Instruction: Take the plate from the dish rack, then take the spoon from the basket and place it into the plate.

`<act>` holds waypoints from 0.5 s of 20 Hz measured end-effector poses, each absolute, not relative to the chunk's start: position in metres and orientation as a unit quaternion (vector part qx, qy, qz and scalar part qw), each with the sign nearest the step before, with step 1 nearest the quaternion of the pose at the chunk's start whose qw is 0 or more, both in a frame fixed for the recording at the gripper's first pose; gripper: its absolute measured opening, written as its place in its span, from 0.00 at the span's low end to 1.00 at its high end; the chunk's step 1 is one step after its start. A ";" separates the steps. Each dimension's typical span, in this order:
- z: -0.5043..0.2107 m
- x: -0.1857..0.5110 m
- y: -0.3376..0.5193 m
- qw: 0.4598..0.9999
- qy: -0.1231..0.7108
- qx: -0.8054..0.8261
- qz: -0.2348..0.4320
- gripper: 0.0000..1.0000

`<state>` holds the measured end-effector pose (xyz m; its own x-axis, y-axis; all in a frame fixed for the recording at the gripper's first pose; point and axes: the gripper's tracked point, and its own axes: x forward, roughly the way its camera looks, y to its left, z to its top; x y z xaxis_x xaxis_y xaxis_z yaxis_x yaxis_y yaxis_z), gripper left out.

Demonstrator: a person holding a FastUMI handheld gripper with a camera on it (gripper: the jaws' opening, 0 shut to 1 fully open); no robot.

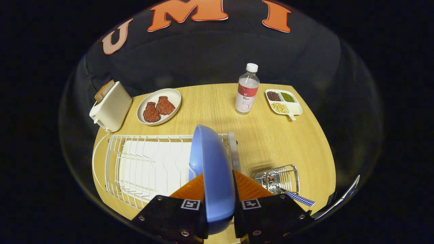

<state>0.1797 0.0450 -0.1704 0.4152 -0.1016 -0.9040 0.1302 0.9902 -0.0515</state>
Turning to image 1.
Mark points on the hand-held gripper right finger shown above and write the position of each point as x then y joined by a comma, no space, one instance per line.
268,220

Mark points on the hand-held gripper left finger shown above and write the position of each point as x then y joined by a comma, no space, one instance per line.
169,217

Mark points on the blue plate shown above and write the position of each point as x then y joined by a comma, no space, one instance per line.
213,169

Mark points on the white oval plate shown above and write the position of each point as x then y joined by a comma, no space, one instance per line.
170,94

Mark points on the white drip tray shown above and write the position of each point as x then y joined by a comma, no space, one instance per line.
152,162

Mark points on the red meat piece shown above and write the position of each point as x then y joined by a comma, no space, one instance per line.
151,113
165,106

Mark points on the pile of yellow soybeans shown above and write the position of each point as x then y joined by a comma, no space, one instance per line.
279,107

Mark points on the white divided tray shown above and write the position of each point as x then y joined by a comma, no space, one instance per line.
295,108

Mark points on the white toaster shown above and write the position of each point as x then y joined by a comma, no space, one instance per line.
113,108

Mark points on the clear bottle with red label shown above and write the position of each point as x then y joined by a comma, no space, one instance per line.
247,98

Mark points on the pile of dark red beans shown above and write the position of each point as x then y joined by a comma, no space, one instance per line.
273,96

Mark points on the pile of green beans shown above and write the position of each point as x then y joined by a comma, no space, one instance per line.
288,97

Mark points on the brown toast slice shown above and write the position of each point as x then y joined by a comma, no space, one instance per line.
103,90

